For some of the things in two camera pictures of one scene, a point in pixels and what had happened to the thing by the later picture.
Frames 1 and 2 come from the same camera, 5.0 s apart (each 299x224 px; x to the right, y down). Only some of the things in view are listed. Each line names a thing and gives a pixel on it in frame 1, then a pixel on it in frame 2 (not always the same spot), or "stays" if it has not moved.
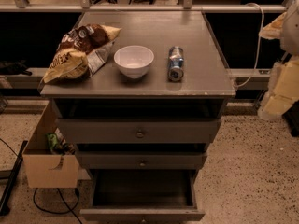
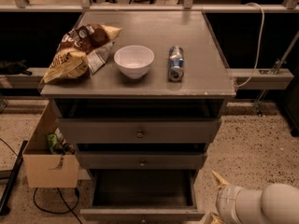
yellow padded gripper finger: [278, 105] -> [220, 178]
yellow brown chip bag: [80, 52] stays
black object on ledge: [15, 67] stays
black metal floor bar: [5, 209] stays
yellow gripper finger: [273, 31] -> [215, 219]
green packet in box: [52, 140] stays
